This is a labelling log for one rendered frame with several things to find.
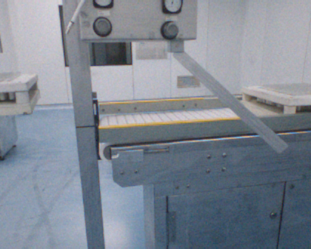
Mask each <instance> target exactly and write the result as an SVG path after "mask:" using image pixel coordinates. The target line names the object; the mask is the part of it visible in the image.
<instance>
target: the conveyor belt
mask: <svg viewBox="0 0 311 249"><path fill-rule="evenodd" d="M232 116H237V115H236V114H234V112H233V111H232V110H231V109H230V108H221V109H212V110H186V111H178V112H159V113H142V114H124V115H114V116H104V117H102V118H101V120H100V121H99V126H104V125H128V124H136V123H144V122H168V121H184V120H192V119H215V118H224V117H232ZM300 129H311V126H310V127H290V128H283V129H271V130H272V131H287V130H300ZM248 133H256V132H255V131H242V132H234V133H215V134H208V135H200V136H181V137H167V138H160V139H140V140H133V141H126V142H106V143H99V156H100V157H101V159H102V160H103V161H105V162H107V163H112V160H108V159H105V157H104V154H103V150H104V148H105V147H106V146H109V145H117V146H119V145H125V144H134V143H141V142H160V141H167V140H174V139H194V138H201V137H214V136H234V135H241V134H248Z"/></svg>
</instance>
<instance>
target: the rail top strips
mask: <svg viewBox="0 0 311 249"><path fill-rule="evenodd" d="M192 99H204V98H203V97H201V98H190V99H159V100H149V101H138V102H108V103H99V105H101V104H131V103H142V102H171V101H181V100H192ZM234 119H240V118H239V117H238V116H232V117H224V118H215V119H192V120H184V121H168V122H144V123H136V124H112V125H104V126H98V128H99V129H110V128H119V127H141V126H150V125H172V124H180V123H196V122H211V121H226V120H234Z"/></svg>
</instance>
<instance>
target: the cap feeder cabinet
mask: <svg viewBox="0 0 311 249"><path fill-rule="evenodd" d="M17 141H18V132H17V129H16V119H15V116H14V115H9V116H0V157H1V159H0V161H3V160H4V158H2V157H3V156H4V155H5V154H6V153H7V152H8V150H9V149H10V148H11V147H12V146H13V147H15V146H16V145H15V143H16V142H17Z"/></svg>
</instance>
